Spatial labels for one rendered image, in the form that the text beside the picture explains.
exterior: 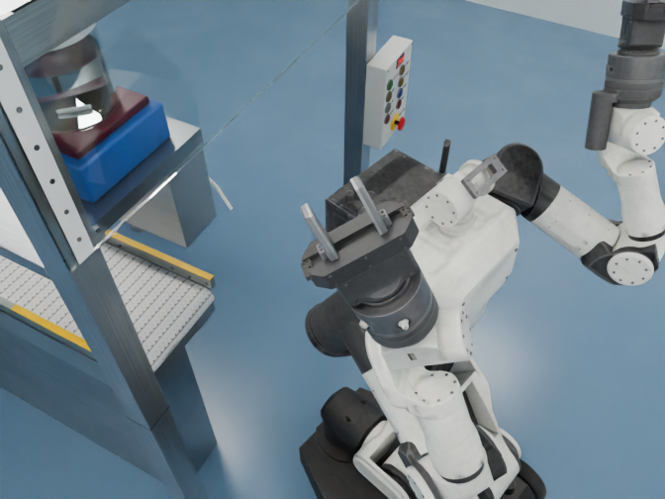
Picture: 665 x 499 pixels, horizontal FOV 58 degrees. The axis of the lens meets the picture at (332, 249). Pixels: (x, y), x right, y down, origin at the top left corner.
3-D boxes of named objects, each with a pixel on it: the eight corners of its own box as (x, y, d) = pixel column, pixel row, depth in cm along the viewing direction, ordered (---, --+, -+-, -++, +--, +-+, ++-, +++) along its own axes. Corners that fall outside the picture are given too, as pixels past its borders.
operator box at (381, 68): (405, 119, 183) (413, 40, 163) (381, 150, 173) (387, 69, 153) (386, 113, 185) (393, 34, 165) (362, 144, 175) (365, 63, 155)
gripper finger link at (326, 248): (313, 218, 55) (339, 258, 60) (305, 198, 58) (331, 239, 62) (298, 226, 56) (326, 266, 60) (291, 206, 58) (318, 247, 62)
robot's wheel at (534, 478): (541, 489, 178) (536, 520, 191) (550, 476, 180) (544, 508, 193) (483, 450, 190) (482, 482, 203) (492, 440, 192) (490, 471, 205)
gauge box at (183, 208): (218, 216, 127) (202, 140, 112) (187, 249, 121) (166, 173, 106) (136, 183, 134) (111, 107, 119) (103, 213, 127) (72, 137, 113)
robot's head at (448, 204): (419, 224, 99) (426, 184, 93) (454, 193, 104) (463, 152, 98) (451, 244, 96) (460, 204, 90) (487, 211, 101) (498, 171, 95)
